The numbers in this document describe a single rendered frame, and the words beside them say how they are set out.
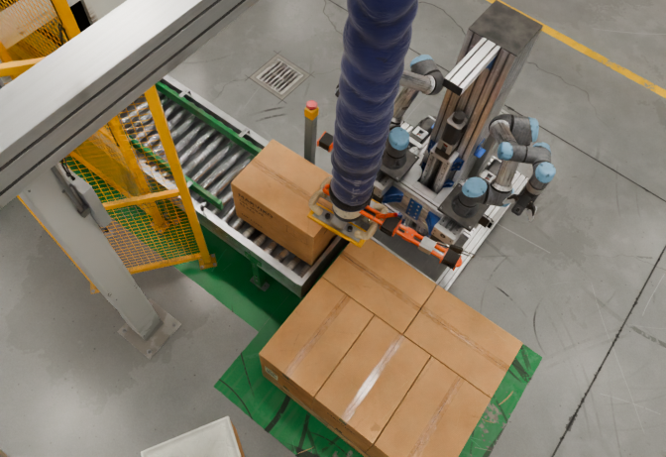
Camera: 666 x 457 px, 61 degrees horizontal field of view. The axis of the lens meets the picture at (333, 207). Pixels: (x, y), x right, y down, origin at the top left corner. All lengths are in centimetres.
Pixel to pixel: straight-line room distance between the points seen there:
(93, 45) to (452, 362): 280
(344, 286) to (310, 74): 228
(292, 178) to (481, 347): 148
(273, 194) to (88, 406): 179
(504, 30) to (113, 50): 198
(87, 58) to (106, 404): 316
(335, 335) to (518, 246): 176
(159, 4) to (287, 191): 228
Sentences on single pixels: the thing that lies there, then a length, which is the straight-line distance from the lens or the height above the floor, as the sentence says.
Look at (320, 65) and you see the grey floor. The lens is 517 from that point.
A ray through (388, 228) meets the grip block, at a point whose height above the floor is 122.
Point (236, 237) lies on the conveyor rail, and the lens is 354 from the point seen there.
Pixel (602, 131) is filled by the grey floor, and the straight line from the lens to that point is 540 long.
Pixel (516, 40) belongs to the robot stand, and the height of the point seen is 203.
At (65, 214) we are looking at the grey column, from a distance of 255.
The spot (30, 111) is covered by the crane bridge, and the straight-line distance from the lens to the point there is 99.
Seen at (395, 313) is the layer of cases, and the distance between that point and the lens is 344.
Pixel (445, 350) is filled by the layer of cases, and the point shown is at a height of 54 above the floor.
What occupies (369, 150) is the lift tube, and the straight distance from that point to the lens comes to 237.
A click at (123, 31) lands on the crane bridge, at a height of 305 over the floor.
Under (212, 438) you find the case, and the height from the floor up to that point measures 102.
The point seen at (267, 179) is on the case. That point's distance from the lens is 331.
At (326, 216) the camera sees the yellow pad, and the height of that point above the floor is 112.
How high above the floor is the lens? 375
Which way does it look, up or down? 60 degrees down
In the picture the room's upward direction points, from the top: 7 degrees clockwise
